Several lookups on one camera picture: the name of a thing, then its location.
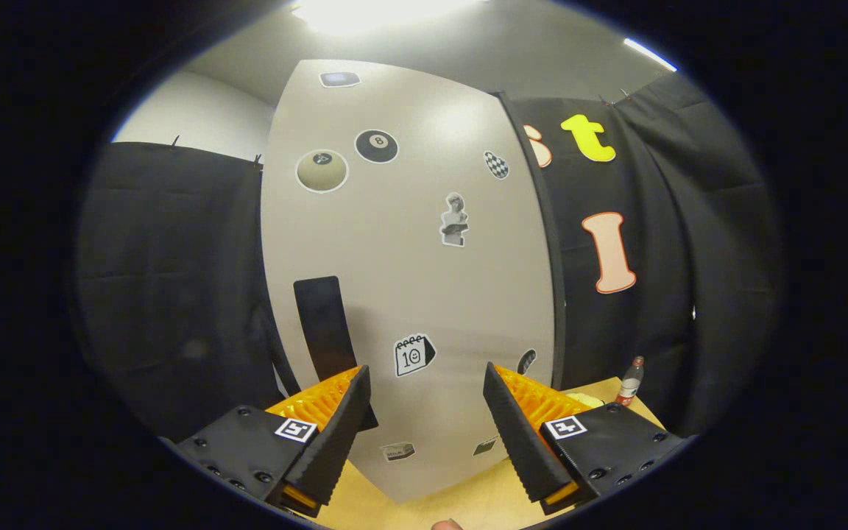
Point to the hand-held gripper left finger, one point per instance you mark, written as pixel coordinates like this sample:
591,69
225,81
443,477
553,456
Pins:
332,434

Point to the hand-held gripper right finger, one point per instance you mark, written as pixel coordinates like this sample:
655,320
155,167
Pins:
516,442

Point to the beige shoe cabinet door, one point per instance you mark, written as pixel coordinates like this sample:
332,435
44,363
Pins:
409,294

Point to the yellow soft object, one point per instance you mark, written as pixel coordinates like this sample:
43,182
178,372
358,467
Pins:
587,400

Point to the clear plastic water bottle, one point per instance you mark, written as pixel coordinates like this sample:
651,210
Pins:
630,383

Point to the black backdrop cloth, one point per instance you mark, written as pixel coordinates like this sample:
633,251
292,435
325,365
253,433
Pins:
174,258

